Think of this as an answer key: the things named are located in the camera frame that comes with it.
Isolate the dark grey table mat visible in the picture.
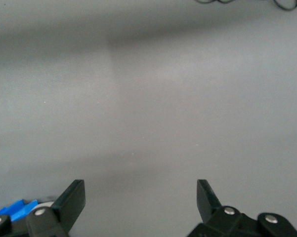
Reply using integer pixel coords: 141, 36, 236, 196
0, 0, 297, 237

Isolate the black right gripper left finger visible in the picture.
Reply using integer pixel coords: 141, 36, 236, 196
0, 179, 86, 237

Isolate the thin black loose cable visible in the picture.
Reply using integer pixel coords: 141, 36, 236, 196
194, 0, 297, 11

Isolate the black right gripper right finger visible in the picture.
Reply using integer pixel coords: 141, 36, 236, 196
186, 179, 297, 237

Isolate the blue plastic storage bin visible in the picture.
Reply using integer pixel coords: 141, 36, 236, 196
0, 198, 39, 222

